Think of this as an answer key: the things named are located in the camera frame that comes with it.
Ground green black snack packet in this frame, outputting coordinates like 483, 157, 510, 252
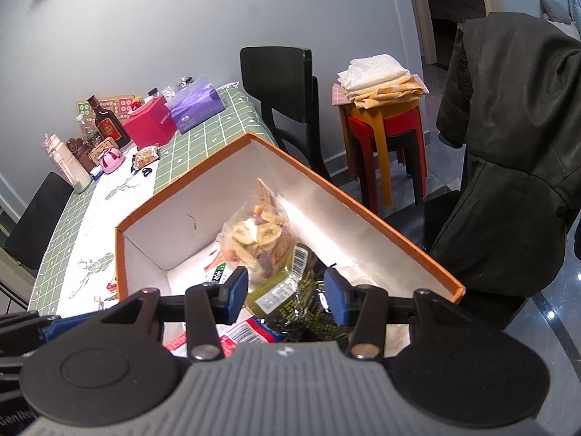
245, 243, 350, 341

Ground black jacket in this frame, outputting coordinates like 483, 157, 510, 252
429, 11, 581, 298

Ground black plastic stool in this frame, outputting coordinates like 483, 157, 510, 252
352, 129, 430, 205

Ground white thermos bottle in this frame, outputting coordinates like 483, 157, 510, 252
49, 143, 93, 194

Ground patterned tile box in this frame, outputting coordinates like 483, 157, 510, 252
75, 94, 137, 121

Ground white spicy strip packet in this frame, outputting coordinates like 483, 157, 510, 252
202, 247, 237, 287

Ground grey cushion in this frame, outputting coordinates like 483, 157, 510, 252
540, 0, 575, 23

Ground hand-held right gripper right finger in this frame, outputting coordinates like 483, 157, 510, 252
323, 268, 468, 359

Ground black chair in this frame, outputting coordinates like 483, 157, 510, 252
240, 47, 332, 180
4, 171, 76, 278

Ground clear bag of nuts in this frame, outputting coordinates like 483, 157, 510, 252
134, 144, 161, 169

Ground yellow patterned folded cloth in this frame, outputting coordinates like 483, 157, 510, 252
349, 75, 430, 110

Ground clear dried fruit bag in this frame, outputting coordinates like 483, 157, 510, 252
220, 178, 298, 282

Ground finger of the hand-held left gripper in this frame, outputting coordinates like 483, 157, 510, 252
43, 313, 103, 342

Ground clear plastic bag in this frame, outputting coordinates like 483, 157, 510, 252
161, 75, 200, 101

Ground white folded cloth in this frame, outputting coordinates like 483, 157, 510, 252
337, 54, 411, 94

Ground orange plastic stool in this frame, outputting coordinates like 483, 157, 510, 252
338, 97, 420, 207

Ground green checked tablecloth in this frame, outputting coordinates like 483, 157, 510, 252
27, 85, 282, 319

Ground pink gift box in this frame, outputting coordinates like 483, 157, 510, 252
120, 92, 178, 150

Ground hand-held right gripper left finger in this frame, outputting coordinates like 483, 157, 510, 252
97, 267, 249, 364

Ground red plastic stool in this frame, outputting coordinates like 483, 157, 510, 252
345, 106, 427, 216

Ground clear glass jar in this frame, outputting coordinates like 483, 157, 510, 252
75, 115, 101, 146

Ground pink lidded pot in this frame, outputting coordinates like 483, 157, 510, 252
99, 148, 125, 174

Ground purple tissue pack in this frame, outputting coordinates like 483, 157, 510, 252
166, 75, 226, 134

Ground wooden door frame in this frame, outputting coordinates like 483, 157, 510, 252
402, 0, 493, 71

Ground black scissors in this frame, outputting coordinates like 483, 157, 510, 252
129, 154, 155, 179

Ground pink checked cloth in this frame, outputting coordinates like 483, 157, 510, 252
331, 84, 359, 109

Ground white deer print runner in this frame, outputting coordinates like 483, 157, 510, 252
57, 145, 219, 319

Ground red snack packet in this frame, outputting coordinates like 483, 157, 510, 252
164, 317, 286, 359

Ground orange cardboard box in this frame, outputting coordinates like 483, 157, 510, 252
113, 131, 466, 359

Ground dark liquor bottle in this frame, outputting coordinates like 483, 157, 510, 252
86, 95, 130, 148

